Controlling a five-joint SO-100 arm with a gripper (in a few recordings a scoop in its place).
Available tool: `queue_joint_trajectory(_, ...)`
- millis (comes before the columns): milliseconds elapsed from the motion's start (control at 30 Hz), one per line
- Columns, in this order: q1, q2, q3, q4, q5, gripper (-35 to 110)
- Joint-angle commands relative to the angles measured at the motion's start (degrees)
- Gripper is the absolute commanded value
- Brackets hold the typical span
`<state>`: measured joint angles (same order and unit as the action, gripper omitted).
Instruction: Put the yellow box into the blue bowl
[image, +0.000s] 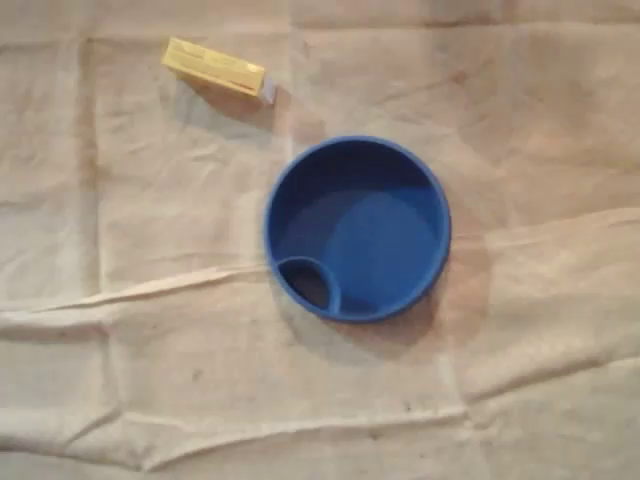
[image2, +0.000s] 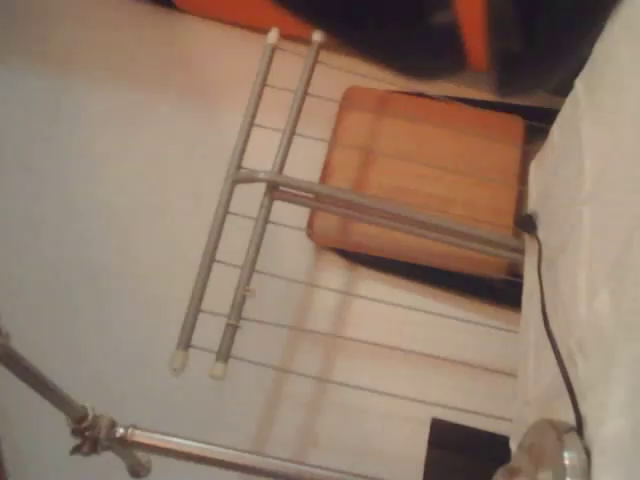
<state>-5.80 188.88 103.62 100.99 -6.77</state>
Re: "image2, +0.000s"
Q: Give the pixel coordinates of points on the grey metal drying rack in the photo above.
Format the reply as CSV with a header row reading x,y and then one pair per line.
x,y
350,202

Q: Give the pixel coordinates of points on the cream wrinkled table cloth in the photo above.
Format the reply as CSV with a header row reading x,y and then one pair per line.
x,y
600,200

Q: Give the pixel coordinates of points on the dark brown rectangular object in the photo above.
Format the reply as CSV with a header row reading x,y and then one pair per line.
x,y
465,450

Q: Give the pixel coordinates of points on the orange and black board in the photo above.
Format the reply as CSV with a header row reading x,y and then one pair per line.
x,y
471,30

